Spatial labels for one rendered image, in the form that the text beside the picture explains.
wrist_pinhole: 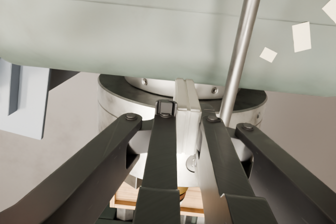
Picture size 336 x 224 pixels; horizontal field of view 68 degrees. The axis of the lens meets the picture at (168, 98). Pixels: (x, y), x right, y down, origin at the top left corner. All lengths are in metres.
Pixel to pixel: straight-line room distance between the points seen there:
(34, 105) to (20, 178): 1.36
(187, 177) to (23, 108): 0.75
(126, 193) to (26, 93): 0.49
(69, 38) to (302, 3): 0.26
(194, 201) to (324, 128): 1.29
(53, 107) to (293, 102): 1.60
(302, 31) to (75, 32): 0.26
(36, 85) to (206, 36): 0.76
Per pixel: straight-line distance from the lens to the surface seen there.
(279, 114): 1.80
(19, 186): 2.35
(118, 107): 0.38
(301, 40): 0.32
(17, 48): 0.36
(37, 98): 0.98
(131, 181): 0.45
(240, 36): 0.21
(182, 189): 0.56
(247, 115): 0.38
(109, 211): 1.03
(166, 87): 0.38
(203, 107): 0.17
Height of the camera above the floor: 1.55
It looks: 71 degrees down
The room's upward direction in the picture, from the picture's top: 172 degrees counter-clockwise
